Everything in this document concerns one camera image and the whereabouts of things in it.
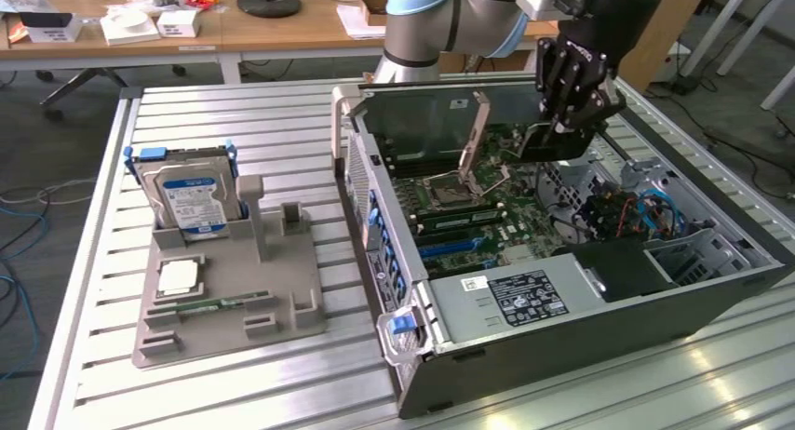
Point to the open black PC case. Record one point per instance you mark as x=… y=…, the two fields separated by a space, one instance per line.
x=559 y=355

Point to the grey power supply unit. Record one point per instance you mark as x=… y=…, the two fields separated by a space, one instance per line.
x=459 y=309

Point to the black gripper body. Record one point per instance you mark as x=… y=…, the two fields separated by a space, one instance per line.
x=620 y=16

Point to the red snack packet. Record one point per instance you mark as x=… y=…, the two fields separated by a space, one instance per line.
x=201 y=1

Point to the blue expansion slot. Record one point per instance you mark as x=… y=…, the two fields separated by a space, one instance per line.
x=449 y=248

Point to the wooden cabinet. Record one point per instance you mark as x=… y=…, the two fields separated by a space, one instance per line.
x=645 y=62

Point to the white box with round hole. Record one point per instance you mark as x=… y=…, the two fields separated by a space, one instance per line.
x=130 y=30

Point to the hard disk with blue bracket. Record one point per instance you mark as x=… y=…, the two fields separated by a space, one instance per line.
x=185 y=202

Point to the grey plastic parts rack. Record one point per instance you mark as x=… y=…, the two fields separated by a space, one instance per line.
x=236 y=272

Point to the black floor box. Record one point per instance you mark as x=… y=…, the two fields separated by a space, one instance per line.
x=683 y=84

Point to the white paper stack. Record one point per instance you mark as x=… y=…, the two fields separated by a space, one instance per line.
x=360 y=25

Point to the blue plastic case latch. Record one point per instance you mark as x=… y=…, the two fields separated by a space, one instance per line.
x=399 y=325

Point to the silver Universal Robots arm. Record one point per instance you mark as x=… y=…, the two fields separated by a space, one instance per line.
x=428 y=34

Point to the metal disk bay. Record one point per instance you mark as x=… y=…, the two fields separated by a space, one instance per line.
x=701 y=258

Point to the CPU socket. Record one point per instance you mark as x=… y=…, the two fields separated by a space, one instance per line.
x=444 y=192

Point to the wooden desk with white frame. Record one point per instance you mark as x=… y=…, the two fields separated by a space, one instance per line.
x=279 y=34

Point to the green RAM stick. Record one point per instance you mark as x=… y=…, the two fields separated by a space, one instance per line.
x=210 y=304

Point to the white table frame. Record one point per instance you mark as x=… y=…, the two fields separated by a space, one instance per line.
x=743 y=34

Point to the graphics card with metal bracket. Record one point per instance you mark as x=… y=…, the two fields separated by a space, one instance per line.
x=547 y=148

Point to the small white labelled box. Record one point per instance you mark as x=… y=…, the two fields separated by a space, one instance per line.
x=176 y=25

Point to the silver chipset heatsink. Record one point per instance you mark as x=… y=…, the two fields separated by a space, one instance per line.
x=519 y=255

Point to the silver CPU chip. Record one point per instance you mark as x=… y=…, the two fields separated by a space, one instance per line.
x=176 y=278

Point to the metal socket cover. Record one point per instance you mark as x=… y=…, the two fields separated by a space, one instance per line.
x=496 y=178

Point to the green motherboard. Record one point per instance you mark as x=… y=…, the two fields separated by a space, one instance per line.
x=515 y=225

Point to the perforated metal drive cage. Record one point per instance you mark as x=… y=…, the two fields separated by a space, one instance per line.
x=571 y=183

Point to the black round lamp base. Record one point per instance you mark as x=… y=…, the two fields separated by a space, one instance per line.
x=269 y=4

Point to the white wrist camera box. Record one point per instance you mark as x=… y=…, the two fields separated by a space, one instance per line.
x=540 y=2

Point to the white box with black top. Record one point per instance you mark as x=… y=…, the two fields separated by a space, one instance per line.
x=52 y=30

